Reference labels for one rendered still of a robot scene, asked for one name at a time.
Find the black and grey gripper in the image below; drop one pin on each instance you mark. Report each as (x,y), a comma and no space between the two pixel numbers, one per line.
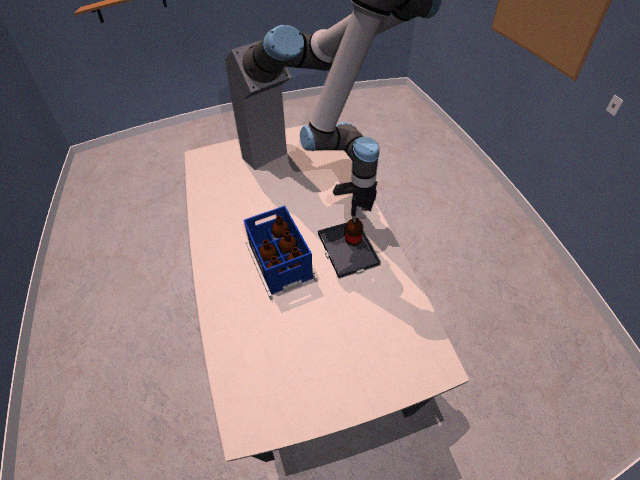
(361,199)

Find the grey metal rail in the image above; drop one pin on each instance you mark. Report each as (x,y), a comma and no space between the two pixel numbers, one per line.
(287,287)

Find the dark blue plastic crate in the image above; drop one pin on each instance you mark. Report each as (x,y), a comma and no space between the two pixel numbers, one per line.
(276,280)

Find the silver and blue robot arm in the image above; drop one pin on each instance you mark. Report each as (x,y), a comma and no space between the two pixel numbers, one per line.
(275,51)

